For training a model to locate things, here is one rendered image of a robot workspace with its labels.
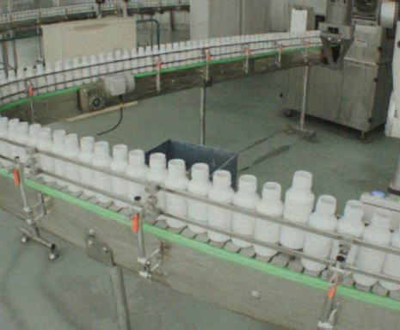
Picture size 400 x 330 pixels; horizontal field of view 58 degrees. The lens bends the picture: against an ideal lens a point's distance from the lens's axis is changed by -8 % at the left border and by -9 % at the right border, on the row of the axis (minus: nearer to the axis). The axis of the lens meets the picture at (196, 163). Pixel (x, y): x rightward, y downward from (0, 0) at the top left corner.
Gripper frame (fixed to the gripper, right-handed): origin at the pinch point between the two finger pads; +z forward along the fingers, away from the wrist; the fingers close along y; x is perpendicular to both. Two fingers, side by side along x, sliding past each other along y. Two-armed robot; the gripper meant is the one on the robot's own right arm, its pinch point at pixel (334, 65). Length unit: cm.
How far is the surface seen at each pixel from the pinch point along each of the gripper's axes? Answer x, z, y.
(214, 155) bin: -49, 48, -44
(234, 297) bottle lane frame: -12, 53, 19
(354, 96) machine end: -28, 87, -353
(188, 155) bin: -60, 50, -44
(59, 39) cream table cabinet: -345, 35, -235
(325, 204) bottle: 4.5, 24.1, 16.2
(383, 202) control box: 15.9, 28.3, 1.1
